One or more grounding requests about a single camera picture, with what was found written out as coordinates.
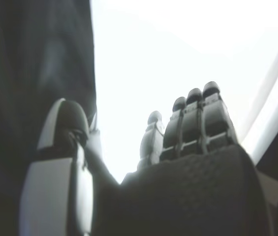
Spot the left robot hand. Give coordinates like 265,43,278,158
18,81,278,236

